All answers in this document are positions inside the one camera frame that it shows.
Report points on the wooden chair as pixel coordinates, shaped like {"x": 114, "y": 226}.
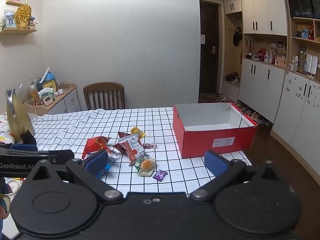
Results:
{"x": 103, "y": 96}

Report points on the white timer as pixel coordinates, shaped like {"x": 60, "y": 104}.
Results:
{"x": 47, "y": 99}

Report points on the yellowish glass pitcher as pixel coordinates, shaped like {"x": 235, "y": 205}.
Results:
{"x": 17, "y": 120}

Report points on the white upper wall cabinets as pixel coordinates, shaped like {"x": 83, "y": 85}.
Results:
{"x": 260, "y": 10}

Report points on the dark entrance door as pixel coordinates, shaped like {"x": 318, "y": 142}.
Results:
{"x": 208, "y": 50}

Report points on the person's left forearm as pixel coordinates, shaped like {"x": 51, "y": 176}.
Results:
{"x": 3, "y": 200}

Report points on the white side cabinet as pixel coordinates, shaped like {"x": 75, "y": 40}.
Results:
{"x": 67, "y": 101}

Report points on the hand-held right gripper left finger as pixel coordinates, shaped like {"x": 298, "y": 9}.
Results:
{"x": 96, "y": 161}

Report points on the clear egg yolk pastry packet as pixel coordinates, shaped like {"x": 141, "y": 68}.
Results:
{"x": 146, "y": 166}

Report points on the golden ornament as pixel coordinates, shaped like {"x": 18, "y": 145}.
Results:
{"x": 23, "y": 15}

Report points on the dark red snack packet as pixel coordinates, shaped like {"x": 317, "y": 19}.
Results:
{"x": 120, "y": 145}

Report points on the yellow and blue box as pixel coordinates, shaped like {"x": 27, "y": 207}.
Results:
{"x": 47, "y": 81}

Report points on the blue snack packet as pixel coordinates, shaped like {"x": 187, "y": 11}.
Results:
{"x": 105, "y": 171}

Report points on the wooden open shelving unit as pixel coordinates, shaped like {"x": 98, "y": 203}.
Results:
{"x": 303, "y": 30}

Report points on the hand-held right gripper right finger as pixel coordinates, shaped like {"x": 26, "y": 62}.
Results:
{"x": 215, "y": 162}

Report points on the red cardboard box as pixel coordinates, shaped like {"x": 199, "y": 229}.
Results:
{"x": 200, "y": 142}

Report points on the white cabinet with stickers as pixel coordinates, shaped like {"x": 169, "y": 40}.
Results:
{"x": 297, "y": 110}

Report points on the red and silver snack packet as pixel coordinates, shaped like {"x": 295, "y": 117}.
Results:
{"x": 96, "y": 143}

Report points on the printed cloth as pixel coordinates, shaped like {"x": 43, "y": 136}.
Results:
{"x": 5, "y": 127}

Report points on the white lower cabinet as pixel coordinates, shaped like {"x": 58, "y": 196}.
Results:
{"x": 260, "y": 90}

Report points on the orange and white snack packet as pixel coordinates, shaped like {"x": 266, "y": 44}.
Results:
{"x": 132, "y": 147}

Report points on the purple candy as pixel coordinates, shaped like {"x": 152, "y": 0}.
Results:
{"x": 160, "y": 175}

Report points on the black hanging bag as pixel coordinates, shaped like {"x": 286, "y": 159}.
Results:
{"x": 237, "y": 37}

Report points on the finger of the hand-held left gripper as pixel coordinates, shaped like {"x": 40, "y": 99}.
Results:
{"x": 28, "y": 137}
{"x": 23, "y": 147}

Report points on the small photo frame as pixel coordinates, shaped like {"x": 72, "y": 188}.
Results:
{"x": 10, "y": 18}

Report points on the drinking glass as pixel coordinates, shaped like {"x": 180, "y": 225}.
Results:
{"x": 31, "y": 107}

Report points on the wooden wall shelf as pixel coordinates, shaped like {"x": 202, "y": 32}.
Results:
{"x": 17, "y": 31}

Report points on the black and white checked tablecloth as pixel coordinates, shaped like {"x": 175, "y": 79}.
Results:
{"x": 175, "y": 175}

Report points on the small dark red candy wrapper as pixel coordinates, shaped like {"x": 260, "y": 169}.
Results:
{"x": 149, "y": 145}

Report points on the white bowl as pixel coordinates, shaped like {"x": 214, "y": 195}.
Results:
{"x": 13, "y": 186}

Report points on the row of shoes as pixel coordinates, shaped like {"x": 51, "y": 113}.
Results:
{"x": 255, "y": 116}

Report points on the yellow candy packet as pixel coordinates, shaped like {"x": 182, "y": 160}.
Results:
{"x": 137, "y": 132}

